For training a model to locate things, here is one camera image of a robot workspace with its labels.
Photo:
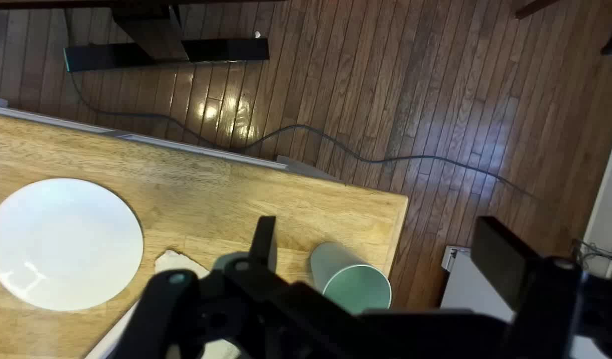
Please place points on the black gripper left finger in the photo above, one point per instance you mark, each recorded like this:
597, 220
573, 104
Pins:
266, 240

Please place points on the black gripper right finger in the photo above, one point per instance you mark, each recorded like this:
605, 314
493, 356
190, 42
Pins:
511, 266

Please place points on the wooden butcher block island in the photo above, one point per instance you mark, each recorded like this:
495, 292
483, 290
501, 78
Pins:
206, 200

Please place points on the green plastic cup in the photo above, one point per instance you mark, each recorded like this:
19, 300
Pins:
350, 278

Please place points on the white round plate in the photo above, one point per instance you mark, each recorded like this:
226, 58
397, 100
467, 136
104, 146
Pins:
64, 244

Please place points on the black floor stand base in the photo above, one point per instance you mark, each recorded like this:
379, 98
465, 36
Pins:
158, 46

